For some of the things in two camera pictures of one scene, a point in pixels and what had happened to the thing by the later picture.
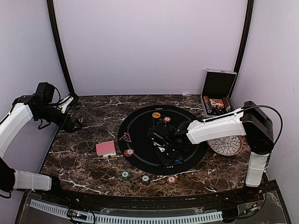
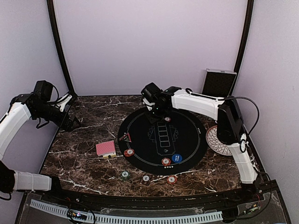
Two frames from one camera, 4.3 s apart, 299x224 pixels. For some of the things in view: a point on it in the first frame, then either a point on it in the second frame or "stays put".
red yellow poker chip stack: [172, 179] stays put
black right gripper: [166, 162] → [153, 120]
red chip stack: [167, 119] stays put
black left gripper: [68, 128] stays put
